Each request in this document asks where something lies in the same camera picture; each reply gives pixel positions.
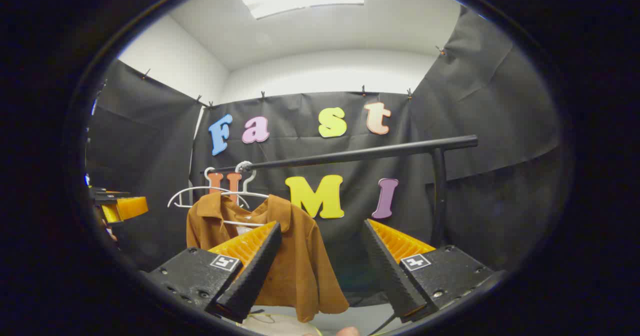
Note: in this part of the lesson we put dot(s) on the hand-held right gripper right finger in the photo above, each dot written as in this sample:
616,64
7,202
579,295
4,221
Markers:
390,271

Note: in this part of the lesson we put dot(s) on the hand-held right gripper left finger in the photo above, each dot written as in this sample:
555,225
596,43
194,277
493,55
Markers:
255,276

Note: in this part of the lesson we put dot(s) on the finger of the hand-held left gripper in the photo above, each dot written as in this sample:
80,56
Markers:
132,208

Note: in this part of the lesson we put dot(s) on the brown shirt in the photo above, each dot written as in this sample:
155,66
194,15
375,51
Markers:
300,276

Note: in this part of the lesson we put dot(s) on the white laundry hamper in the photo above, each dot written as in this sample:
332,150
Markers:
280,326

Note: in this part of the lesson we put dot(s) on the bare white plastic hanger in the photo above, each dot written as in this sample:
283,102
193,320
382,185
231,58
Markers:
200,188

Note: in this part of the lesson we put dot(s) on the black clothes rack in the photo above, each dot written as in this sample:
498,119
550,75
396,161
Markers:
350,155

